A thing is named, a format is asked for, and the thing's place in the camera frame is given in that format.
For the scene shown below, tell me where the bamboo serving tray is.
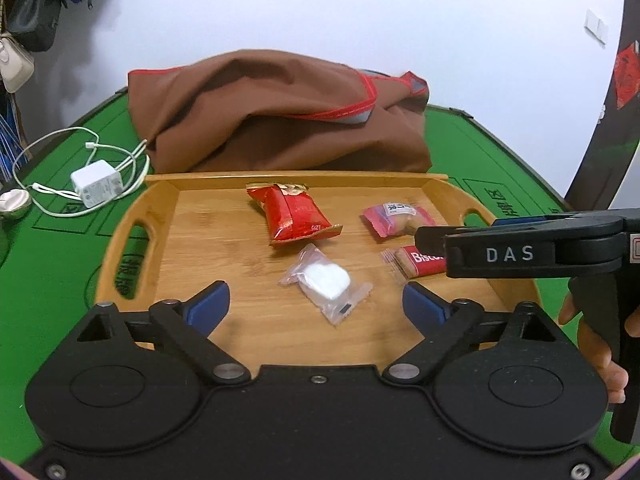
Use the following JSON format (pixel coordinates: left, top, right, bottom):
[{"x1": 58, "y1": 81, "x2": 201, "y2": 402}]
[{"x1": 94, "y1": 170, "x2": 542, "y2": 376}]

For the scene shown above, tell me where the small white beige purse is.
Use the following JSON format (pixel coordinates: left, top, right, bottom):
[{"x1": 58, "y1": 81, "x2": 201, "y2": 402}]
[{"x1": 0, "y1": 34, "x2": 35, "y2": 93}]

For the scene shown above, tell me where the red Biscoff biscuit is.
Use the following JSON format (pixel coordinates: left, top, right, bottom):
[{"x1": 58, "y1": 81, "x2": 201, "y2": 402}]
[{"x1": 381, "y1": 246, "x2": 446, "y2": 285}]

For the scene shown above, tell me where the person right hand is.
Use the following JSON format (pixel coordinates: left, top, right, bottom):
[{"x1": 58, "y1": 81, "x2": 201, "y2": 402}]
[{"x1": 558, "y1": 292, "x2": 640, "y2": 404}]

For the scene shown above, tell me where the white charger cable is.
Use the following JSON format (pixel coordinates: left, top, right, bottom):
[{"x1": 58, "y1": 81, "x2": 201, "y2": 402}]
[{"x1": 11, "y1": 126, "x2": 151, "y2": 219}]

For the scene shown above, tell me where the small round white lid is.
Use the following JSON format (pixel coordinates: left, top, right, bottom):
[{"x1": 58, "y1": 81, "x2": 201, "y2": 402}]
[{"x1": 0, "y1": 188, "x2": 32, "y2": 221}]

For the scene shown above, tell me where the white power adapter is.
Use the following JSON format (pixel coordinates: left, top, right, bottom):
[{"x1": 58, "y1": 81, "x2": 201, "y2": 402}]
[{"x1": 70, "y1": 159, "x2": 124, "y2": 208}]

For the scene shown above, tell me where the red pistachio snack bag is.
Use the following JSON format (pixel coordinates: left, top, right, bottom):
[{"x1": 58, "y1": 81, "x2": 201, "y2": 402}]
[{"x1": 246, "y1": 183, "x2": 343, "y2": 247}]

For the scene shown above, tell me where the clear-wrapped white cake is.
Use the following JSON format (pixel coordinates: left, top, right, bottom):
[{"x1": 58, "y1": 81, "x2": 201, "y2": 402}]
[{"x1": 279, "y1": 244, "x2": 373, "y2": 326}]

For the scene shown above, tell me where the black hanging bag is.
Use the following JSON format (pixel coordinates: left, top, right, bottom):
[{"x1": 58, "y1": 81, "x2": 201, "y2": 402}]
[{"x1": 6, "y1": 0, "x2": 62, "y2": 52}]

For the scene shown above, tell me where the blue lanyard bundle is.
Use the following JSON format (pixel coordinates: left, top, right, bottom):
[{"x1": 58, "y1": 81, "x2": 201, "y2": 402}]
[{"x1": 0, "y1": 98, "x2": 30, "y2": 181}]

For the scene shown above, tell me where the brown cloth bag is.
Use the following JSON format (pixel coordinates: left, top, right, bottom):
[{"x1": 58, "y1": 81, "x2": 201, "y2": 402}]
[{"x1": 128, "y1": 50, "x2": 432, "y2": 174}]

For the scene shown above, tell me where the pink pastry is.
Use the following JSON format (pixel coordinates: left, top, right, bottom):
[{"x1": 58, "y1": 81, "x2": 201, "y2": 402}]
[{"x1": 362, "y1": 203, "x2": 437, "y2": 238}]

